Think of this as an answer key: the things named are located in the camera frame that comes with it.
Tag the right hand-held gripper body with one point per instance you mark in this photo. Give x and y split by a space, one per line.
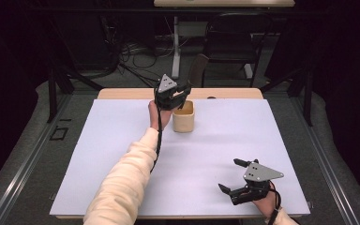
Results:
258 175

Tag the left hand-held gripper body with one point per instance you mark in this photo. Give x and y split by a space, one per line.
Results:
166 90

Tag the beige square cup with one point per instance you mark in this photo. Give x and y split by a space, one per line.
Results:
184 122

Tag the person's left hand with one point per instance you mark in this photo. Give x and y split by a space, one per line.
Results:
157 118

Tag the person's right hand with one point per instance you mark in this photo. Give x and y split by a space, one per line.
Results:
265 206

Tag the white-legged background desk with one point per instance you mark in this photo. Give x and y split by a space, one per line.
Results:
176 56

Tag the light wooden table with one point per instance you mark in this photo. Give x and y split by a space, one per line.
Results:
131 93

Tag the white table cover sheet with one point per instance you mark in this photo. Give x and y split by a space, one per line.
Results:
206 156

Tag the black metal chair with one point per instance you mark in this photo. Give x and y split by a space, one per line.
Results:
231 47

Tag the black metal stand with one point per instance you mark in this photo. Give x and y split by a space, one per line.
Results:
52 93
308 93

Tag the aluminium floor rail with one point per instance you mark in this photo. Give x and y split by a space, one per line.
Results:
28 162
325 162

